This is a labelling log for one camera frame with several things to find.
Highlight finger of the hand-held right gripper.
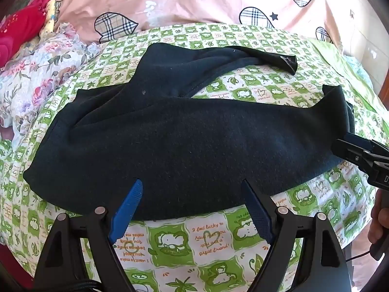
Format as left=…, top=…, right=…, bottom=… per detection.
left=345, top=132, right=389, bottom=155
left=331, top=138, right=379, bottom=168

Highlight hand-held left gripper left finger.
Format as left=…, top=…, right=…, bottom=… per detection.
left=33, top=179, right=143, bottom=292

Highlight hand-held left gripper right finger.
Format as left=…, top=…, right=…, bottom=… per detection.
left=241, top=179, right=351, bottom=292

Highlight dark pants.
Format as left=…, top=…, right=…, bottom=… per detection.
left=23, top=43, right=354, bottom=221

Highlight person's right hand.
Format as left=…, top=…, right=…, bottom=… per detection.
left=367, top=189, right=389, bottom=251

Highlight light blue cloth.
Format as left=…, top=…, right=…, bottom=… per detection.
left=345, top=55, right=374, bottom=86

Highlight green checked bedsheet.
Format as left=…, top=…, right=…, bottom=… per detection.
left=0, top=23, right=383, bottom=292

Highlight plain green sheet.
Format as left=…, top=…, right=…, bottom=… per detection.
left=310, top=36, right=386, bottom=128

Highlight floral ruffled cloth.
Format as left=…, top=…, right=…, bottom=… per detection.
left=0, top=23, right=101, bottom=146

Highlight pink quilt with plaid hearts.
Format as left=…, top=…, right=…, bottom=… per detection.
left=56, top=0, right=359, bottom=45

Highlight yellow floral cloth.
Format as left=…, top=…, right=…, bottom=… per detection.
left=39, top=0, right=64, bottom=38

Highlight red embroidered cloth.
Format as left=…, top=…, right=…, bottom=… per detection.
left=0, top=0, right=61, bottom=67

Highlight black cable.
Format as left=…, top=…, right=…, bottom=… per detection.
left=346, top=247, right=375, bottom=263

